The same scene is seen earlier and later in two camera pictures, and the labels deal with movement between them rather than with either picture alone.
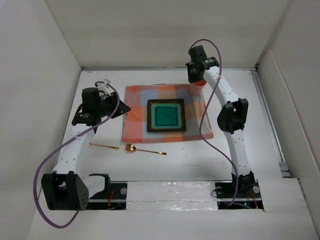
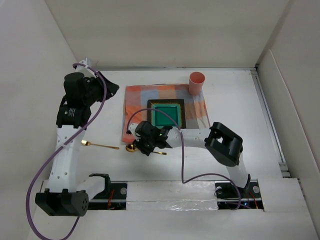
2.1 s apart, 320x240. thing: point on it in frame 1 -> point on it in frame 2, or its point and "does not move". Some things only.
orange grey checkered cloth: [135, 125] does not move
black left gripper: [122, 109] -> [111, 88]
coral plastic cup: [196, 87] does not move
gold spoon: [131, 148] does not move
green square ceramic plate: [165, 115] does not move
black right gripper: [191, 78] -> [138, 143]
